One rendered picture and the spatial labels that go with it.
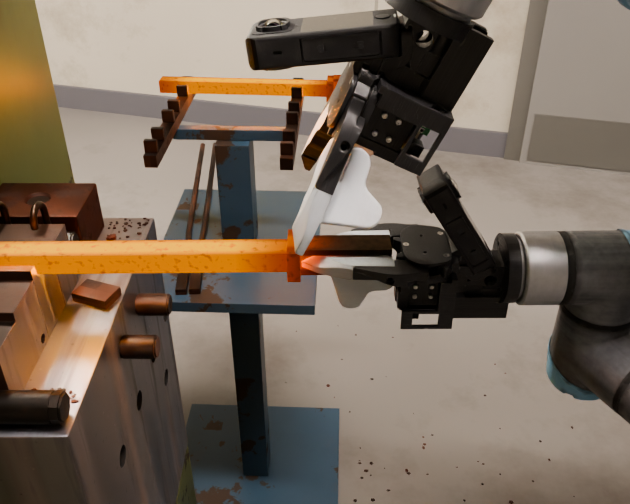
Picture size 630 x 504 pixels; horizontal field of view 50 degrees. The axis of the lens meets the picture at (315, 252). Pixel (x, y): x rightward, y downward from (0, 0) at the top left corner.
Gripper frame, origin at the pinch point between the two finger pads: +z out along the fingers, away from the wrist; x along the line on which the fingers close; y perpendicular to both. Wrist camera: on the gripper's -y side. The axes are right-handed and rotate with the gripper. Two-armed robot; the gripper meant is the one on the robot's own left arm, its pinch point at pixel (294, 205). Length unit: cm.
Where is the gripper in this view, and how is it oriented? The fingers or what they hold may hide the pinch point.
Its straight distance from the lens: 59.3
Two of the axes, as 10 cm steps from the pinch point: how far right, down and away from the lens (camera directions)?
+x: 0.4, -5.5, 8.4
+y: 9.1, 3.7, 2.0
